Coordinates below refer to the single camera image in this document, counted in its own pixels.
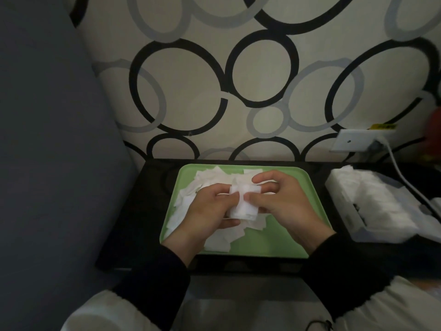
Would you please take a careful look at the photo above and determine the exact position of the black hair tie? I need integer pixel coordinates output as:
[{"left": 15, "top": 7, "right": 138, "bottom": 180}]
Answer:
[{"left": 305, "top": 320, "right": 333, "bottom": 331}]

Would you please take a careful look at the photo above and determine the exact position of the person's right forearm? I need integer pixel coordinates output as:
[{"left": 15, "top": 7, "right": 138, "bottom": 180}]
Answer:
[{"left": 301, "top": 232, "right": 441, "bottom": 331}]

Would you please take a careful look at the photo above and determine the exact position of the white charger cable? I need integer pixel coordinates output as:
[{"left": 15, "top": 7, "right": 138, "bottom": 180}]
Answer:
[{"left": 375, "top": 136, "right": 441, "bottom": 217}]

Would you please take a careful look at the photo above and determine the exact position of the white wall socket plate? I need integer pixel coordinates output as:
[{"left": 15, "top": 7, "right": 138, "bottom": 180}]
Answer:
[{"left": 330, "top": 129, "right": 395, "bottom": 153}]

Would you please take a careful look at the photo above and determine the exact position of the green plastic tray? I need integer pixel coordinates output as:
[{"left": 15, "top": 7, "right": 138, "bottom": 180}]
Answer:
[{"left": 159, "top": 164, "right": 333, "bottom": 260}]

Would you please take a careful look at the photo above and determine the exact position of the red decoration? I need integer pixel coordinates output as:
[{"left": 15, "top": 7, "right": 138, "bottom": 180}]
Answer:
[{"left": 424, "top": 108, "right": 441, "bottom": 159}]

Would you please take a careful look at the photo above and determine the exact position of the person's left hand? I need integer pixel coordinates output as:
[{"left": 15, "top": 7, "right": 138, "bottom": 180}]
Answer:
[{"left": 162, "top": 183, "right": 242, "bottom": 268}]

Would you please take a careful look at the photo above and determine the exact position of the clear plastic box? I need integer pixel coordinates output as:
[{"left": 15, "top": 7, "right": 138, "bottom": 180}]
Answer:
[{"left": 325, "top": 167, "right": 421, "bottom": 245}]

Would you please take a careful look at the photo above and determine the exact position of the person's left forearm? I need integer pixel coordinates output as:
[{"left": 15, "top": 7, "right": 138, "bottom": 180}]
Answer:
[{"left": 60, "top": 244, "right": 192, "bottom": 331}]

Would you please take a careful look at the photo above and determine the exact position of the grey upholstered sofa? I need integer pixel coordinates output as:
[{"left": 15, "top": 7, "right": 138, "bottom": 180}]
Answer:
[{"left": 0, "top": 0, "right": 138, "bottom": 331}]

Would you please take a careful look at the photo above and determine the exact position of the person's right hand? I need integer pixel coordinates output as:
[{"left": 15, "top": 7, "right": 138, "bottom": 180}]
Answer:
[{"left": 243, "top": 170, "right": 337, "bottom": 256}]

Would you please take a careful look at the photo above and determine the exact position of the pile of white cotton pads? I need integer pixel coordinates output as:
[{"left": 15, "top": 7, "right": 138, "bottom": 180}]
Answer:
[{"left": 164, "top": 165, "right": 268, "bottom": 253}]

